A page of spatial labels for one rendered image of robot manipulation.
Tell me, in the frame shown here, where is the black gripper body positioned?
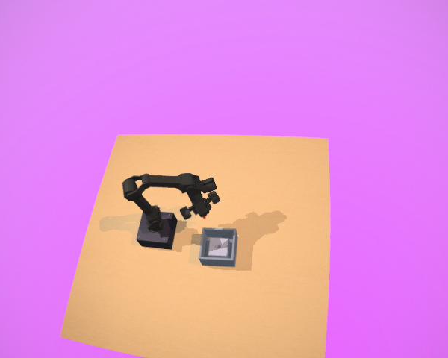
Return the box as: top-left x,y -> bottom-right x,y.
180,191 -> 220,220

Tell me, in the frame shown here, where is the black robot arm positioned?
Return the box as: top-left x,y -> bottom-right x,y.
122,173 -> 217,233

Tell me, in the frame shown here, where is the white square plate with hole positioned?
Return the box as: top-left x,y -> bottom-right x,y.
208,238 -> 230,258

